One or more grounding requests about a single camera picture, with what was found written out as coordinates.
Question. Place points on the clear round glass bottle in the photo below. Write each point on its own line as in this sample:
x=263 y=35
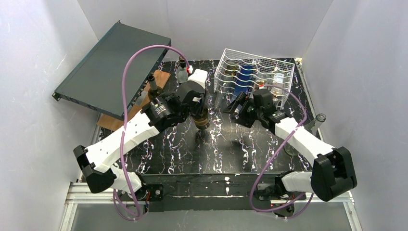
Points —
x=221 y=84

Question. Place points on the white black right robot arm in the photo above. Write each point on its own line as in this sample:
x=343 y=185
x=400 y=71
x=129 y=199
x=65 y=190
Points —
x=332 y=171

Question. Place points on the dark bottle on wooden board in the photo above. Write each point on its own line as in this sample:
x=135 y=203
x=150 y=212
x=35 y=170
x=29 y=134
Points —
x=154 y=90

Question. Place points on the blue square glass bottle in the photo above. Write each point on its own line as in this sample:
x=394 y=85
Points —
x=243 y=81

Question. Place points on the white wire wine rack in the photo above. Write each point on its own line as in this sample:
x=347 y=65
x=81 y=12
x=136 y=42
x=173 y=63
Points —
x=263 y=68

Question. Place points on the brown wooden board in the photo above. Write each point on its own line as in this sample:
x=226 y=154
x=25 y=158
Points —
x=113 y=124

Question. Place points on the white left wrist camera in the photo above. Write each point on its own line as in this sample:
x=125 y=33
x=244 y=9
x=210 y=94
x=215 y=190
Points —
x=198 y=76

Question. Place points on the clear square bottle black cap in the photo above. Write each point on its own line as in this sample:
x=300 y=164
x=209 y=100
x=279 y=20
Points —
x=182 y=74

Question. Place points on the clear bottle white label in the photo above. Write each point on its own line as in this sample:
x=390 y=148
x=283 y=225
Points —
x=277 y=88

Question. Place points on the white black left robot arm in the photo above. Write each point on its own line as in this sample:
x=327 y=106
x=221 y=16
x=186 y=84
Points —
x=167 y=110

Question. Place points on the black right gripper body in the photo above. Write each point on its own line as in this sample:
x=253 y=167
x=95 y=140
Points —
x=238 y=104

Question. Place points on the dark green wine bottle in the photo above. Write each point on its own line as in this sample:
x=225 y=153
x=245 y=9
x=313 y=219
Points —
x=201 y=121

